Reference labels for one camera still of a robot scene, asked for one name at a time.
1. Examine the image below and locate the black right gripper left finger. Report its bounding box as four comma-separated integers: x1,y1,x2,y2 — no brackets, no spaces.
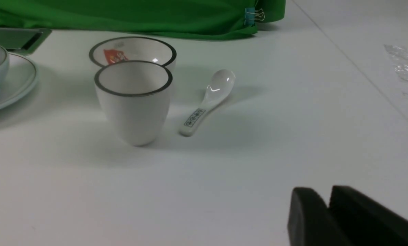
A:
287,187,351,246

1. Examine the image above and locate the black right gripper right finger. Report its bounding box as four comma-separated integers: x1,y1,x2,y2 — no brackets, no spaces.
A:
329,186,408,246

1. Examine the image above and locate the crumpled clear plastic wrap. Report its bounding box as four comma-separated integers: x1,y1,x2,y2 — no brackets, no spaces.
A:
384,44,408,83

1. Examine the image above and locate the white labelled ceramic spoon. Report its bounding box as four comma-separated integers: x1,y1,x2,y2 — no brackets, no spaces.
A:
179,69,236,137

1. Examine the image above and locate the blue binder clip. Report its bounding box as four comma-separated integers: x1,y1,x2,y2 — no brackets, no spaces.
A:
244,8,265,26

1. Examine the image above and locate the black-rimmed white cup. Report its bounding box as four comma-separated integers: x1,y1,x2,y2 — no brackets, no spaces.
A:
94,60,173,146

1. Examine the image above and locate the green backdrop cloth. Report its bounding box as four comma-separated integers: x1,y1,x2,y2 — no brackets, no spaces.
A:
0,0,286,41

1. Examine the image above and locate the black-rimmed illustrated bowl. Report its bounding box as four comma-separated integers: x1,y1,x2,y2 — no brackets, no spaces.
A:
89,36,177,71

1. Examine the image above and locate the pale blue plain plate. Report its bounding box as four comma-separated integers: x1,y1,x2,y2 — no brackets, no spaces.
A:
0,52,39,110

